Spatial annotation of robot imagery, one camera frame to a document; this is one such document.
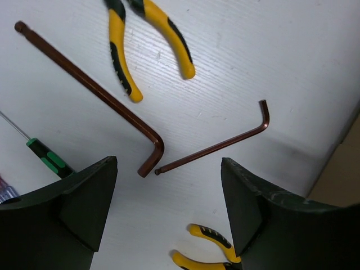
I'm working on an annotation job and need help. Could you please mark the yellow black pliers near arm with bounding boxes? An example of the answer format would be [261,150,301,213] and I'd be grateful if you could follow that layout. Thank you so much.
[103,0,196,103]

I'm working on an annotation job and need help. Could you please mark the green black screwdriver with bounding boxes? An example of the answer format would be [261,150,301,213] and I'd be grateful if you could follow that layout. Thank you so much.
[1,111,75,179]

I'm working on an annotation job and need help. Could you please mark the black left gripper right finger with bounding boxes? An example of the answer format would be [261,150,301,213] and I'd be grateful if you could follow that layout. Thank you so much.
[221,157,359,269]

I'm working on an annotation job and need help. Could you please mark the small brown hex key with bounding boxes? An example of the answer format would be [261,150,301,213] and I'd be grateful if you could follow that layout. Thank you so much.
[155,100,270,176]

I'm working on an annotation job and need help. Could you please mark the large brown hex key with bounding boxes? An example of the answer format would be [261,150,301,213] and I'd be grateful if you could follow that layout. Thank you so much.
[14,21,165,178]

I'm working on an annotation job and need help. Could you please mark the tan plastic toolbox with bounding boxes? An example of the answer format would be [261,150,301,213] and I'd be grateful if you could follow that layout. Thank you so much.
[308,118,360,207]

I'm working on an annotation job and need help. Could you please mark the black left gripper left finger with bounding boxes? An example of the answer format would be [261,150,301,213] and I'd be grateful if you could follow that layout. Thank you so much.
[1,156,118,269]

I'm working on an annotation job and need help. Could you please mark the blue red screwdriver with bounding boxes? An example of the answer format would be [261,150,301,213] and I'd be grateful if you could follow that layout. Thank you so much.
[0,177,19,204]

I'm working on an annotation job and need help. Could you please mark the yellow black needle-nose pliers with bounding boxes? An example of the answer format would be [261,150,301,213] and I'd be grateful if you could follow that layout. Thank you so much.
[169,223,243,269]

